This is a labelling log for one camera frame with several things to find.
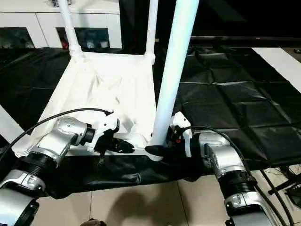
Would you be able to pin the white plastic table top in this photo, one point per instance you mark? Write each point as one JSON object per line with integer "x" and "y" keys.
{"x": 105, "y": 77}

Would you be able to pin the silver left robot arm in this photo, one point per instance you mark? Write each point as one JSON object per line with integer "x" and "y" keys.
{"x": 65, "y": 129}

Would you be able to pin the black plastic sheet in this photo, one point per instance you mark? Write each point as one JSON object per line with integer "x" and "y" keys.
{"x": 235, "y": 106}

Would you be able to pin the small white jar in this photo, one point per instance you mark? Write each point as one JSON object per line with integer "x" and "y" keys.
{"x": 89, "y": 44}
{"x": 103, "y": 44}

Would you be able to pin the red bottle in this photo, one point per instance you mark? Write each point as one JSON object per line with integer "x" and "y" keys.
{"x": 64, "y": 44}

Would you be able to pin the black stand leg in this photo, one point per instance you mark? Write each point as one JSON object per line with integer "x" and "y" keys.
{"x": 282, "y": 187}

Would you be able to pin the long black pole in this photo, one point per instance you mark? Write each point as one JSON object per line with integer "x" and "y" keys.
{"x": 235, "y": 40}

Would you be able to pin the white cabinet with glass doors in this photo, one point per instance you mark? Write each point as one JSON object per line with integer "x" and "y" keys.
{"x": 94, "y": 18}

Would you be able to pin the white flat board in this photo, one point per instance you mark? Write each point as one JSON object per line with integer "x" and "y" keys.
{"x": 277, "y": 61}

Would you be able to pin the black equipment case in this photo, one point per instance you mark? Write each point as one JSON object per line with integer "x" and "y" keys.
{"x": 295, "y": 193}

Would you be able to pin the black backdrop curtain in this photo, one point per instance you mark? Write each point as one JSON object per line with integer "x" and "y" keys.
{"x": 235, "y": 16}

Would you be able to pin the clear bag of dark items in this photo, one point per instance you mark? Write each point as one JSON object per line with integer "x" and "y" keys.
{"x": 53, "y": 2}

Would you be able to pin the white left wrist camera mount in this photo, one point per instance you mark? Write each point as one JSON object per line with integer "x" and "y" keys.
{"x": 105, "y": 122}

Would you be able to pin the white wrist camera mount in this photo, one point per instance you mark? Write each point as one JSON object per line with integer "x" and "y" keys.
{"x": 105, "y": 122}
{"x": 181, "y": 120}

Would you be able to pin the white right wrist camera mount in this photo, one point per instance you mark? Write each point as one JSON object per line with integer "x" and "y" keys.
{"x": 181, "y": 120}

